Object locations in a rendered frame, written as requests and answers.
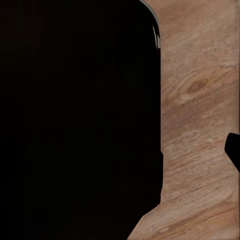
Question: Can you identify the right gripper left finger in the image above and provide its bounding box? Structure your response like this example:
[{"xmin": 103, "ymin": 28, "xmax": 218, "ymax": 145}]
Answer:
[{"xmin": 0, "ymin": 133, "xmax": 26, "ymax": 192}]

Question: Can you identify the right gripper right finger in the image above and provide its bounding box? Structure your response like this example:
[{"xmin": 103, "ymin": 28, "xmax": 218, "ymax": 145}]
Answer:
[{"xmin": 224, "ymin": 133, "xmax": 240, "ymax": 172}]

